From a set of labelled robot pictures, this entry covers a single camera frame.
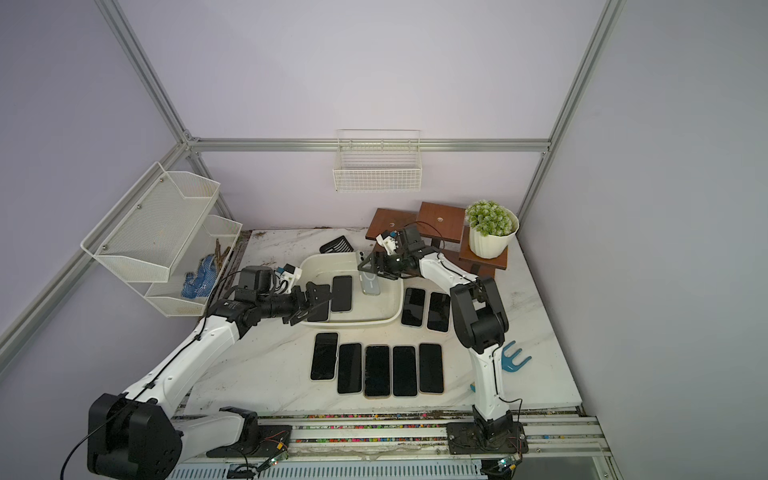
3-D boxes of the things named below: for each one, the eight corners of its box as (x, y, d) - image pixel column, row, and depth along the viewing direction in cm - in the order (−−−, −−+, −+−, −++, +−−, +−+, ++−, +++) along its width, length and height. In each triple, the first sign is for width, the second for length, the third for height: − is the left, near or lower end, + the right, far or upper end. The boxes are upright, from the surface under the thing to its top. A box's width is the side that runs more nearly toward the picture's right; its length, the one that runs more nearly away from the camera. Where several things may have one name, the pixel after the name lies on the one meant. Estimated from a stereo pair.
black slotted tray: (321, 252, 116) (319, 247, 114) (323, 240, 120) (322, 235, 118) (353, 252, 116) (352, 247, 114) (354, 240, 120) (353, 235, 118)
